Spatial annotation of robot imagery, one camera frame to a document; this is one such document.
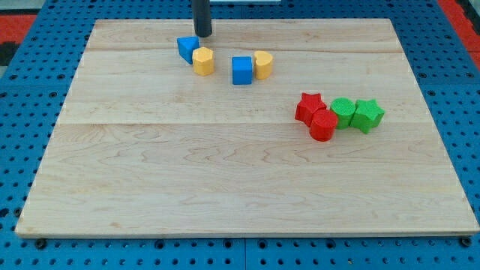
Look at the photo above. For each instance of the blue cube block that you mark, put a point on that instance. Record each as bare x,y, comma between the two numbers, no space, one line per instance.
242,70

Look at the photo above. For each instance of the red star block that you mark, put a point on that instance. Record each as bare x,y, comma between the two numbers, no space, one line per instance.
308,106

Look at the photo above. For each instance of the yellow heart block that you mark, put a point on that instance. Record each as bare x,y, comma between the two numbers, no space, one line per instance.
263,64

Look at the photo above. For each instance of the yellow hexagon block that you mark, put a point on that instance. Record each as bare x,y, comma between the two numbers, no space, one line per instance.
203,61

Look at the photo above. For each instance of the red cylinder block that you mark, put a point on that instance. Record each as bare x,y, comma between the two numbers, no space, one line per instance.
323,125

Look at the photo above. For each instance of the wooden board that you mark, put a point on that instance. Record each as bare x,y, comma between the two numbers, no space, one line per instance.
145,148

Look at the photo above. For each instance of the blue triangle block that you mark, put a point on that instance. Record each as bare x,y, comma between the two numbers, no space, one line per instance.
186,47

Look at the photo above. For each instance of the green cylinder block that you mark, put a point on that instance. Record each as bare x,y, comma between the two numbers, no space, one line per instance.
344,109

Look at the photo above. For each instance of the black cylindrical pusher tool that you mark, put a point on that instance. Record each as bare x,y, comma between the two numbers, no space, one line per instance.
202,18

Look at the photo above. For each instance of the green star block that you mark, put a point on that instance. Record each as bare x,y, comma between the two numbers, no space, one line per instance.
368,114

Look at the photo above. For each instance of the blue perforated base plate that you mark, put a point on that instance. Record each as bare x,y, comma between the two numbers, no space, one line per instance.
36,82

